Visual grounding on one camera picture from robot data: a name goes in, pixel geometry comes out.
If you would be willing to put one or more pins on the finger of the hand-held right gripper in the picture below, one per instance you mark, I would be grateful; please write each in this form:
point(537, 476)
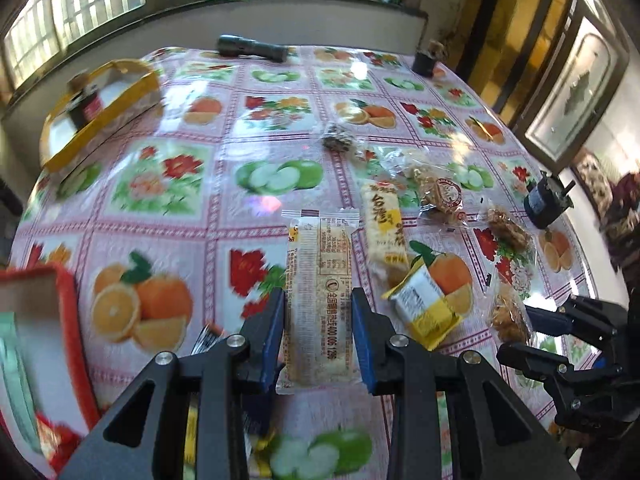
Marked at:
point(525, 357)
point(542, 317)

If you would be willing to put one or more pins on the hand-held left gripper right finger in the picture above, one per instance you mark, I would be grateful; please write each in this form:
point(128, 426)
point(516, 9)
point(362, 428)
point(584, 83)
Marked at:
point(362, 340)

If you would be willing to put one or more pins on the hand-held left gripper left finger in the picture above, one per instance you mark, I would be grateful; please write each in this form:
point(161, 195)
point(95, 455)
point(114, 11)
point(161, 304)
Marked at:
point(272, 340)

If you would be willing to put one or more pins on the yellow grey snack packet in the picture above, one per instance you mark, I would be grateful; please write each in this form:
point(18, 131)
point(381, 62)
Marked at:
point(425, 310)

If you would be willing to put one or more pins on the long white rice cracker packet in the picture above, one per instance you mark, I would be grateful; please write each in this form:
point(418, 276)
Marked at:
point(317, 285)

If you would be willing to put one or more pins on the yellow print rice cracker packet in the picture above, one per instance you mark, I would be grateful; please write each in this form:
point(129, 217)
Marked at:
point(384, 230)

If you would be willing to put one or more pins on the red tray box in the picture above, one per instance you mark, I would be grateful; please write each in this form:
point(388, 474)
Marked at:
point(75, 340)

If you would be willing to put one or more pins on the clear-wrapped peanut brittle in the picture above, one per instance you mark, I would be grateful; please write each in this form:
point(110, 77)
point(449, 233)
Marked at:
point(507, 232)
point(510, 317)

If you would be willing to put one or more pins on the yellow foil wrapper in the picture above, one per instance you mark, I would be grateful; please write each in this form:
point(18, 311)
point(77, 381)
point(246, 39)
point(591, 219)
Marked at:
point(263, 447)

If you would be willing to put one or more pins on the dark blue cylinder device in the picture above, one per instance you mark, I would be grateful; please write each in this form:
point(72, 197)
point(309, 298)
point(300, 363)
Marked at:
point(547, 202)

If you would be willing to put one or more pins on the patterned dark cloth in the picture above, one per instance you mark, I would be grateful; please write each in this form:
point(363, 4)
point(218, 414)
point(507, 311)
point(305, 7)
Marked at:
point(620, 210)

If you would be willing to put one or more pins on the floral fruit print tablecloth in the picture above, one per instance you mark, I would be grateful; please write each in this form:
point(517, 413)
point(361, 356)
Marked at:
point(210, 200)

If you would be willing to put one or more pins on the clear-wrapped round cookie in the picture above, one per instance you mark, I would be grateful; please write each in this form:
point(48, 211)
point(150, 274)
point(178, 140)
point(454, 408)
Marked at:
point(440, 195)

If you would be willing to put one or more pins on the small dark wrapped candy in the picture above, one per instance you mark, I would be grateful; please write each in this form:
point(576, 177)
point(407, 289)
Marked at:
point(337, 137)

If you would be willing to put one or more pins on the wooden glass panel door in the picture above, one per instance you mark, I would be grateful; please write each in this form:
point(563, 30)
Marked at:
point(575, 85)

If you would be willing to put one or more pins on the red snack packet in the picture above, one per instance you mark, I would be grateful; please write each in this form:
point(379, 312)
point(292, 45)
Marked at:
point(55, 440)

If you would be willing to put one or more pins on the yellow tray box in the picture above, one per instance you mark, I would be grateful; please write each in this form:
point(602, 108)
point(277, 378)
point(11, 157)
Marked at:
point(125, 102)

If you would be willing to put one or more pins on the small black cup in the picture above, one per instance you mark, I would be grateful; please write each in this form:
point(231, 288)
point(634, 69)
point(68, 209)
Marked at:
point(425, 62)

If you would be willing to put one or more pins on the black flashlight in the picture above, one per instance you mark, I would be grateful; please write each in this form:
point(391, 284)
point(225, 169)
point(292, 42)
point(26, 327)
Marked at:
point(252, 47)

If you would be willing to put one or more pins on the dark bottle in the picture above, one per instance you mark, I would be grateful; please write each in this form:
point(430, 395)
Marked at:
point(85, 105)

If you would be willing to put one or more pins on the barred window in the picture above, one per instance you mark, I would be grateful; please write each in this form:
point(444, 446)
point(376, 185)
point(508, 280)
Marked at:
point(100, 5)

